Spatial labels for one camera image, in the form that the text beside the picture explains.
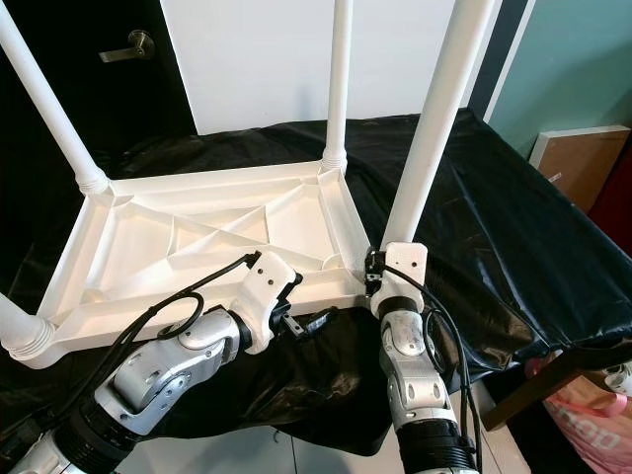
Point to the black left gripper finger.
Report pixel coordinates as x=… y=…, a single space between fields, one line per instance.
x=318 y=321

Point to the white plastic table top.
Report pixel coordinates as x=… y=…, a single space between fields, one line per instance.
x=207 y=237

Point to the white plastic table leg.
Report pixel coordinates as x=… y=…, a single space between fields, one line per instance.
x=439 y=118
x=339 y=89
x=54 y=109
x=22 y=331

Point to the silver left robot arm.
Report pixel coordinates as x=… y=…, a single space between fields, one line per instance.
x=168 y=370

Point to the black plastic table cover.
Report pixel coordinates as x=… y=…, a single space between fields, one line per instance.
x=523 y=237

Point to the white framed brown board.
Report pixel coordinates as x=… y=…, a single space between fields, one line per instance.
x=578 y=163

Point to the dark red cloth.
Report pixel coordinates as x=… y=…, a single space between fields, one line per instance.
x=614 y=188

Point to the pink clear plastic bag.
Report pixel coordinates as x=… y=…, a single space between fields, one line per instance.
x=592 y=420

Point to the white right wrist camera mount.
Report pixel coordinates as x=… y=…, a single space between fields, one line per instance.
x=403 y=267

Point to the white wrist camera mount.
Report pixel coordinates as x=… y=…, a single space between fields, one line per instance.
x=267 y=291
x=403 y=267

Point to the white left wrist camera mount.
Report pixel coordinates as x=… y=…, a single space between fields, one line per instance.
x=267 y=291

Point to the dark grey wall trim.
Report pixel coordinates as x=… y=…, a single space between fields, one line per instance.
x=499 y=59

